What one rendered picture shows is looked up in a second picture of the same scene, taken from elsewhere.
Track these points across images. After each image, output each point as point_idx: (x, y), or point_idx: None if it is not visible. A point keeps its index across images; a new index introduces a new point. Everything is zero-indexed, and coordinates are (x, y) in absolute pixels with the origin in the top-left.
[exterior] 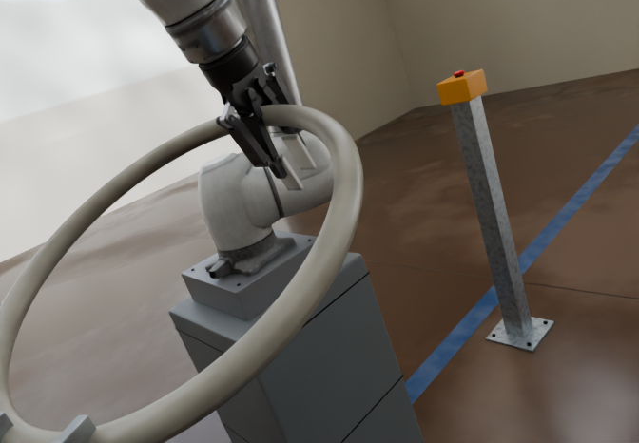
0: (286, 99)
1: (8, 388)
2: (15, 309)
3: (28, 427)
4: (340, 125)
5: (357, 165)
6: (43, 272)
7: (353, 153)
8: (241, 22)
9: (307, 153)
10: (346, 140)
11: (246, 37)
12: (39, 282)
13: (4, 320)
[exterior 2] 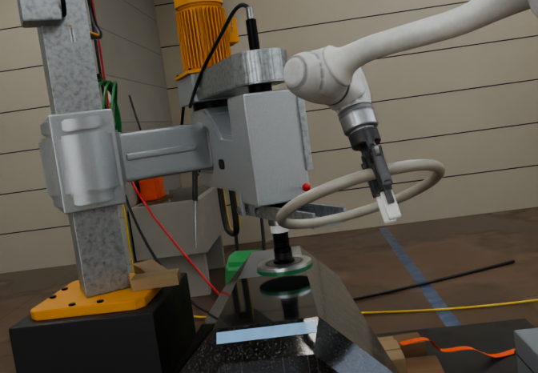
0: (376, 170)
1: (371, 209)
2: (404, 192)
3: (339, 214)
4: (310, 191)
5: (287, 203)
6: (419, 186)
7: (291, 200)
8: (344, 126)
9: (384, 206)
10: (299, 195)
11: (354, 132)
12: (417, 189)
13: (399, 193)
